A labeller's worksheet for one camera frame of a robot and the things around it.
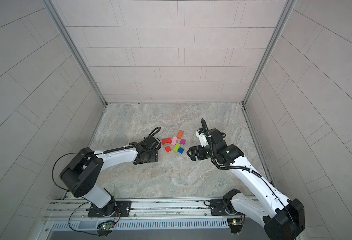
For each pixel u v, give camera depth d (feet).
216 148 1.83
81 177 1.44
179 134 3.25
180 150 3.00
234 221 2.27
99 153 1.61
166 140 3.09
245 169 1.52
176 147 3.00
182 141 3.13
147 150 2.27
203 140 2.22
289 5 2.33
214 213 2.31
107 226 2.10
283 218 1.20
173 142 3.08
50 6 2.33
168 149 3.00
